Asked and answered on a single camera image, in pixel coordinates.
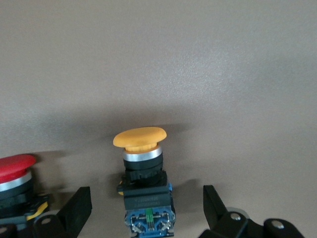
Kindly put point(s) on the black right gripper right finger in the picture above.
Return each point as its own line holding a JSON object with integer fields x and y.
{"x": 215, "y": 213}

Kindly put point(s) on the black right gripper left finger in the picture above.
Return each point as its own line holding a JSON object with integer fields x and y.
{"x": 74, "y": 210}

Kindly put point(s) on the yellow mushroom push button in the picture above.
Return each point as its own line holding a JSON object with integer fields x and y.
{"x": 146, "y": 198}

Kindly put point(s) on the red mushroom push button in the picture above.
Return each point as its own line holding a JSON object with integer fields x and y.
{"x": 15, "y": 163}

